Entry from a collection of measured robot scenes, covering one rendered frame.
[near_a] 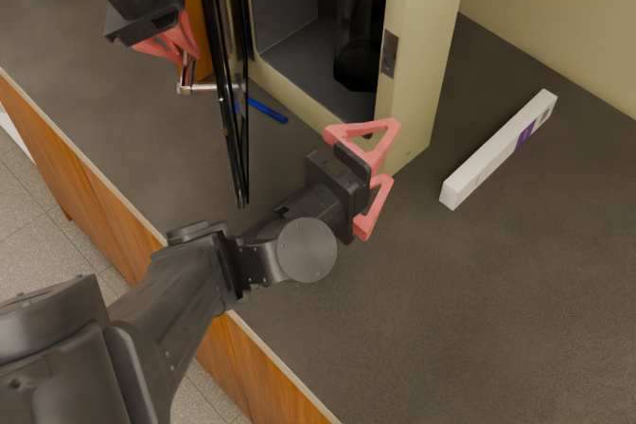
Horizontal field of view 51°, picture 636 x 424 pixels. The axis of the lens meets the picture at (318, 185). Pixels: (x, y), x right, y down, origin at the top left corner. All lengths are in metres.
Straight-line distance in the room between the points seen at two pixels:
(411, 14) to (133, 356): 0.59
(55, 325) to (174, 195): 0.79
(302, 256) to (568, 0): 0.78
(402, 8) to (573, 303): 0.47
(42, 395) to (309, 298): 0.71
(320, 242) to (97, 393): 0.35
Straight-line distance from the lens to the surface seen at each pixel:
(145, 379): 0.31
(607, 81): 1.26
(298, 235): 0.57
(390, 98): 0.89
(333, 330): 0.91
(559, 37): 1.26
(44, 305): 0.26
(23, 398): 0.24
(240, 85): 0.79
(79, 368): 0.25
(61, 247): 2.20
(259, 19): 1.07
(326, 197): 0.66
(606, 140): 1.18
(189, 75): 0.82
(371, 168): 0.63
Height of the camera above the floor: 1.78
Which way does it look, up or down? 54 degrees down
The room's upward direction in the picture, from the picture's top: straight up
